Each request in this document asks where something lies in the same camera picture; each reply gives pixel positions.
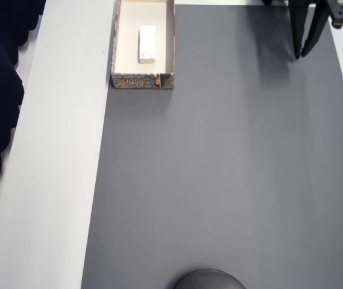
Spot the white rectangular block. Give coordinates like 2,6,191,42
137,25,157,65

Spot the patterned open cardboard box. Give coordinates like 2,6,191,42
110,0,177,90

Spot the grey rubber table mat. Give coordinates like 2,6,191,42
80,4,343,289

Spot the black round stand base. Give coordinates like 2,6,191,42
171,268,247,289

